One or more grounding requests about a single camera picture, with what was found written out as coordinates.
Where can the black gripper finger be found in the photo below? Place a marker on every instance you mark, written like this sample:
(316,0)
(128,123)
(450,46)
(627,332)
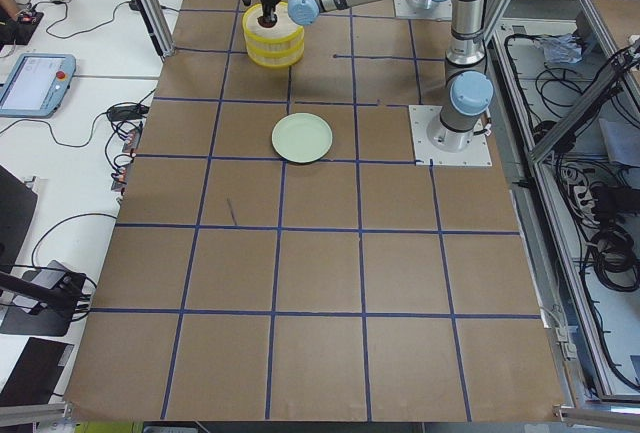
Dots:
(269,13)

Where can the brown bun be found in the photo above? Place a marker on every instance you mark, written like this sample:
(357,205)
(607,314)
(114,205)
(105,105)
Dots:
(267,21)

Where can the yellow steamer layer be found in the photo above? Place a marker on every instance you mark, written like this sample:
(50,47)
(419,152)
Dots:
(284,35)
(280,58)

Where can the person hand at desk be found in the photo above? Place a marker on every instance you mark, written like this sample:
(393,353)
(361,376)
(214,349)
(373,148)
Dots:
(9,9)

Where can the light green plate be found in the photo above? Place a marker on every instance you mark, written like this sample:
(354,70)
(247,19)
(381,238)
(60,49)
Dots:
(302,138)

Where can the black power adapter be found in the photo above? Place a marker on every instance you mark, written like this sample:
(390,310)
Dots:
(127,112)

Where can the blue teach pendant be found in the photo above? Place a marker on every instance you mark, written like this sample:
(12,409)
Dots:
(37,85)

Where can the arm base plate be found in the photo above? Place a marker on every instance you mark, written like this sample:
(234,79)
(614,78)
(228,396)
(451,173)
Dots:
(431,10)
(434,145)

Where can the black camera stand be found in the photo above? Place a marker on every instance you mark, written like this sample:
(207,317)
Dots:
(45,299)

